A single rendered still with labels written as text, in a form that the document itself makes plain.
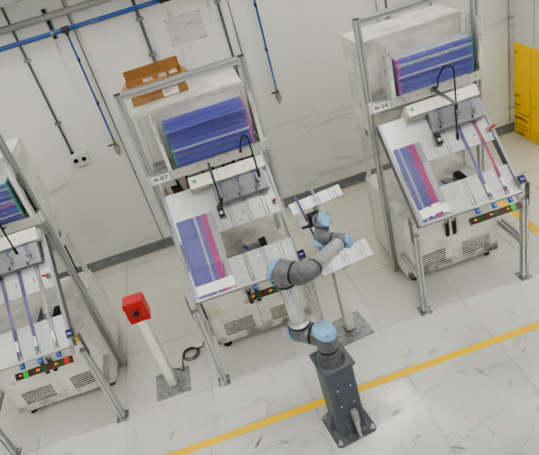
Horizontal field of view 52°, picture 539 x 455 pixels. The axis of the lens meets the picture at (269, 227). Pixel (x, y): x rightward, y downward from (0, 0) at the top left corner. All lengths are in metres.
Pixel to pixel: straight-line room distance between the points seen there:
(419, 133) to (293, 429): 2.00
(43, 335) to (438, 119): 2.77
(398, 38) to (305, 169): 1.96
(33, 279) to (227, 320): 1.28
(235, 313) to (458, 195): 1.66
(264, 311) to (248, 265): 0.62
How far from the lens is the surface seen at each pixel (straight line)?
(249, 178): 3.47
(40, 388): 4.24
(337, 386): 3.05
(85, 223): 5.31
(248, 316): 3.92
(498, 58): 5.77
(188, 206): 3.53
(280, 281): 2.65
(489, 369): 3.63
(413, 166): 3.63
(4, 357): 3.71
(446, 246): 4.14
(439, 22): 3.84
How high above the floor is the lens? 2.73
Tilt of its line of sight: 32 degrees down
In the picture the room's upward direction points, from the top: 17 degrees counter-clockwise
